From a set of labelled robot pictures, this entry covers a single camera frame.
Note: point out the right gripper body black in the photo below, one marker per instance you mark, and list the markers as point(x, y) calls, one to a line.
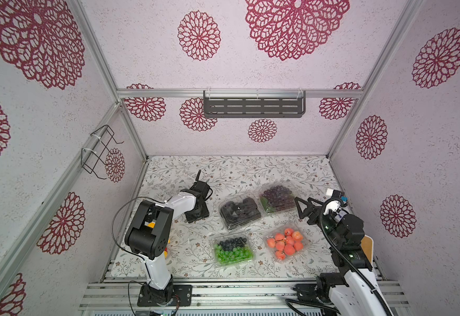
point(315, 211)

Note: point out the blackberry clamshell box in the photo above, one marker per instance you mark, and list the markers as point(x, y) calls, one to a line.
point(239, 212)

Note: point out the grey wall shelf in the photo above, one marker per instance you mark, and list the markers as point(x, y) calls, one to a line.
point(258, 107)

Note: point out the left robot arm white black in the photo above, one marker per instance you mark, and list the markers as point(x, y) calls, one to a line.
point(148, 236)

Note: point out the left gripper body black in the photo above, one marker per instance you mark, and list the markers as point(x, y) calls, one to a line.
point(193, 216)

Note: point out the purple grape clamshell box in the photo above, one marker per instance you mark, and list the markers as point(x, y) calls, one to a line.
point(277, 198)

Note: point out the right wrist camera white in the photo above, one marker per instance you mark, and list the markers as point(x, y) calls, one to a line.
point(337, 200)

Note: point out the yellow red plush toy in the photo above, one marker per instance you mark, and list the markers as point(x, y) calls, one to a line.
point(166, 250)

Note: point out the black wire wall rack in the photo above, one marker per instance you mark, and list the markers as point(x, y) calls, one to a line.
point(93, 156)

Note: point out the green grape blueberry clamshell box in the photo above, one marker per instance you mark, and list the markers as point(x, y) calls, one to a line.
point(232, 249)

